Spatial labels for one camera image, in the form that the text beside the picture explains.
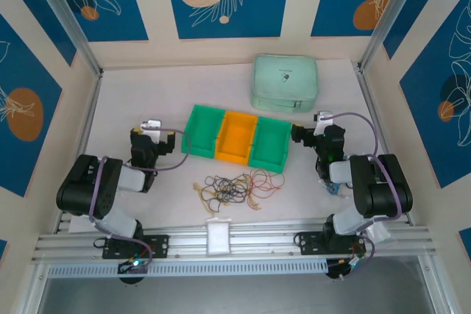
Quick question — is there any thin red cable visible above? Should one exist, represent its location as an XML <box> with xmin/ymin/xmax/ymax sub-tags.
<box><xmin>247</xmin><ymin>168</ymin><xmax>286</xmax><ymax>211</ymax></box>

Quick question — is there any pile of rubber bands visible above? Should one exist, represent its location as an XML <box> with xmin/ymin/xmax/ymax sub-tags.
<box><xmin>203</xmin><ymin>172</ymin><xmax>255</xmax><ymax>213</ymax></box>

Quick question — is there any thin black cable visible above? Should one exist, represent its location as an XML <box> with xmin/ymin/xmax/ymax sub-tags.
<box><xmin>211</xmin><ymin>173</ymin><xmax>255</xmax><ymax>207</ymax></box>

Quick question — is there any green plastic bin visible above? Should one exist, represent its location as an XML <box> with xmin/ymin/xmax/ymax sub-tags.
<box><xmin>182</xmin><ymin>104</ymin><xmax>226</xmax><ymax>160</ymax></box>
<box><xmin>248</xmin><ymin>115</ymin><xmax>292</xmax><ymax>175</ymax></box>

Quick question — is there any mint green zip pouch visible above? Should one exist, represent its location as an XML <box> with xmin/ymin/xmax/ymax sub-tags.
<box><xmin>250</xmin><ymin>53</ymin><xmax>319</xmax><ymax>114</ymax></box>

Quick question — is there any orange plastic bin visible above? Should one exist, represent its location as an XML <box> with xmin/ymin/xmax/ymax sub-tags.
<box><xmin>214</xmin><ymin>110</ymin><xmax>258</xmax><ymax>165</ymax></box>

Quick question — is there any clear plastic bag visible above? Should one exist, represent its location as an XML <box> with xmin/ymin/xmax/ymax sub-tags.
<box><xmin>362</xmin><ymin>220</ymin><xmax>392</xmax><ymax>246</ymax></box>

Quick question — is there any small electronics board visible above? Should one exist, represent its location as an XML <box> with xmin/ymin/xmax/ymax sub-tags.
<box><xmin>327</xmin><ymin>257</ymin><xmax>364</xmax><ymax>282</ymax></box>
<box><xmin>117</xmin><ymin>254</ymin><xmax>150</xmax><ymax>285</ymax></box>

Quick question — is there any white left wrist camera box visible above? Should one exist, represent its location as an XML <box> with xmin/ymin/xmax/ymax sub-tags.
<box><xmin>140</xmin><ymin>118</ymin><xmax>163</xmax><ymax>144</ymax></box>

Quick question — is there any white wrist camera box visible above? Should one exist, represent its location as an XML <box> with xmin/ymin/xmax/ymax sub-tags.
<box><xmin>140</xmin><ymin>118</ymin><xmax>163</xmax><ymax>144</ymax></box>
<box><xmin>313</xmin><ymin>110</ymin><xmax>334</xmax><ymax>137</ymax></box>

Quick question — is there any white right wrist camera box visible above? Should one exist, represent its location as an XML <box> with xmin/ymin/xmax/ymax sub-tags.
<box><xmin>313</xmin><ymin>110</ymin><xmax>334</xmax><ymax>137</ymax></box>

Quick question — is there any blue cable bundle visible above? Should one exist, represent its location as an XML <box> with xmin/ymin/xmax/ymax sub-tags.
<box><xmin>323</xmin><ymin>181</ymin><xmax>342</xmax><ymax>198</ymax></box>

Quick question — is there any aluminium side rail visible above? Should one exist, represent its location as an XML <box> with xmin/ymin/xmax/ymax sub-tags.
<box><xmin>58</xmin><ymin>67</ymin><xmax>105</xmax><ymax>225</ymax></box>
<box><xmin>353</xmin><ymin>62</ymin><xmax>414</xmax><ymax>227</ymax></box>

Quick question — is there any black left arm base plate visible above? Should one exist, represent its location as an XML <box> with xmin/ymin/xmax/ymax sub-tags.
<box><xmin>102</xmin><ymin>233</ymin><xmax>171</xmax><ymax>261</ymax></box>

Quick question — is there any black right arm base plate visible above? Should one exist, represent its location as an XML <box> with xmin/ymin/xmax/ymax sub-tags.
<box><xmin>295</xmin><ymin>230</ymin><xmax>369</xmax><ymax>257</ymax></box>

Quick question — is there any aluminium mounting rail frame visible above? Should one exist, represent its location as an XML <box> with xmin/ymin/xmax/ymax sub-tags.
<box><xmin>31</xmin><ymin>216</ymin><xmax>437</xmax><ymax>265</ymax></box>

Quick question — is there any grey slotted cable duct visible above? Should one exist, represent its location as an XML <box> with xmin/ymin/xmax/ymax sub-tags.
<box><xmin>47</xmin><ymin>259</ymin><xmax>330</xmax><ymax>279</ymax></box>

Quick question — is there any aluminium corner post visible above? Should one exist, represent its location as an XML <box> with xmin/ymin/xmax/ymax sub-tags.
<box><xmin>358</xmin><ymin>0</ymin><xmax>422</xmax><ymax>71</ymax></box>
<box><xmin>27</xmin><ymin>0</ymin><xmax>105</xmax><ymax>76</ymax></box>

